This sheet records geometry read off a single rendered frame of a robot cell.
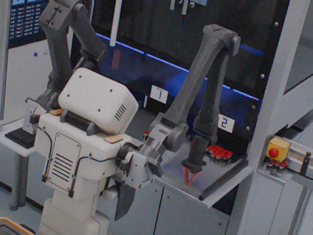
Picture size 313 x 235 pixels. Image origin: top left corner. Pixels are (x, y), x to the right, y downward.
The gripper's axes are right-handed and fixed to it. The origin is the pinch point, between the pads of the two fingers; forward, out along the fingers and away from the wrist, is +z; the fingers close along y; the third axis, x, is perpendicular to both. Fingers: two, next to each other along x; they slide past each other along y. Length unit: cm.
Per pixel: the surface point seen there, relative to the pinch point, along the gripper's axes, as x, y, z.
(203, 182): -2.1, 10.5, 1.3
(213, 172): -1.2, 20.8, -0.5
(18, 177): 98, 25, 50
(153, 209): 31, 46, 41
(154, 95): 43, 36, -16
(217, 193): -10.0, 8.4, 1.9
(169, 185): 6.5, -0.9, 3.7
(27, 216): 106, 51, 84
